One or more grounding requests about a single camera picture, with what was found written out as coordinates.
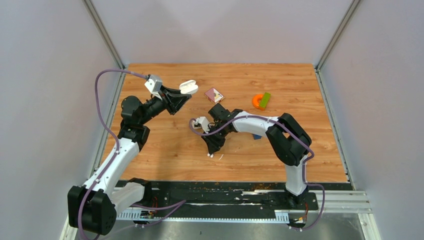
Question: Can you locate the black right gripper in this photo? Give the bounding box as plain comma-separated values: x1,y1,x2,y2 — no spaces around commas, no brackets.
201,122,228,155

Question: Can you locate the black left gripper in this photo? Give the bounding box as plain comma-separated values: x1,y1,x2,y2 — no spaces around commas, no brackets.
139,84,192,125

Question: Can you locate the white earbud case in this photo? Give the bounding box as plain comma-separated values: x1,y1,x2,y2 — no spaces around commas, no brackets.
179,79,199,95

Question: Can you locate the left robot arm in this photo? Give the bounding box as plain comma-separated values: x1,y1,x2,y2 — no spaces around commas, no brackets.
67,84,199,236

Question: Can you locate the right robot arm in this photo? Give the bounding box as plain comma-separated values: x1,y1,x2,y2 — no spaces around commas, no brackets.
189,103,315,209

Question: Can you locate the playing card box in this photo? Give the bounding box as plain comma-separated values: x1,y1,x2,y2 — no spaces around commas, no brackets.
204,87,225,104

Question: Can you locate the blue building block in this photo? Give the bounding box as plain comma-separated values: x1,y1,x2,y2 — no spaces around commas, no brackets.
252,134,262,140

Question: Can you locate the green building block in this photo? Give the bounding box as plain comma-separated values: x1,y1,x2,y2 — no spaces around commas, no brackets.
259,92,271,111

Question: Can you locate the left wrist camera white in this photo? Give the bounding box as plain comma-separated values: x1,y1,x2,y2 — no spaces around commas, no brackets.
144,74,163,101

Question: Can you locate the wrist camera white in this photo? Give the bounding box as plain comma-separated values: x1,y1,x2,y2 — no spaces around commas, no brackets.
144,74,163,101
191,116,210,133

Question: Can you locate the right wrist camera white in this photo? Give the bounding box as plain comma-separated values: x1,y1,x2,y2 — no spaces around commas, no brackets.
191,116,210,133

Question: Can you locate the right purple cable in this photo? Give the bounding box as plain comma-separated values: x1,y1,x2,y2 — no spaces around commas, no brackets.
188,114,326,232

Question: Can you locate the purple cable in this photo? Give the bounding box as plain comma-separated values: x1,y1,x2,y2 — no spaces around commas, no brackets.
77,68,148,240
188,114,326,232

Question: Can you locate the orange ring toy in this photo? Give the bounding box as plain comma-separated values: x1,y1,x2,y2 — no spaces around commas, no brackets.
251,94,263,111

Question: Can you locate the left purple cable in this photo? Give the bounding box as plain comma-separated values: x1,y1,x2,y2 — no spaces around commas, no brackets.
77,68,148,240

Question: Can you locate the left aluminium corner post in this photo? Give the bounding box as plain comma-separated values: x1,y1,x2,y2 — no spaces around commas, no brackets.
82,0,127,70

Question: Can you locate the aluminium corner post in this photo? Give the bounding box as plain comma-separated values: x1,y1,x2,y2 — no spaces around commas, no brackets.
315,0,363,72
82,0,127,70

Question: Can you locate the right aluminium corner post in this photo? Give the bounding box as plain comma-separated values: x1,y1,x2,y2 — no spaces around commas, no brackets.
315,0,363,72

